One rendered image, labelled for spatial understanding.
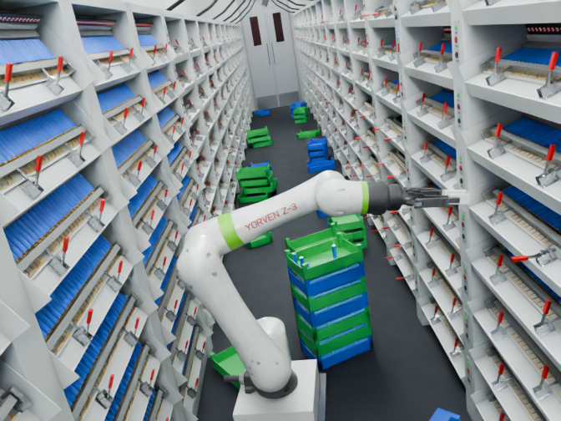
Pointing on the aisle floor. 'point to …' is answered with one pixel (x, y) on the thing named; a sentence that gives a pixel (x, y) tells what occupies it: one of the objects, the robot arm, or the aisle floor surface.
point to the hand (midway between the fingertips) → (457, 196)
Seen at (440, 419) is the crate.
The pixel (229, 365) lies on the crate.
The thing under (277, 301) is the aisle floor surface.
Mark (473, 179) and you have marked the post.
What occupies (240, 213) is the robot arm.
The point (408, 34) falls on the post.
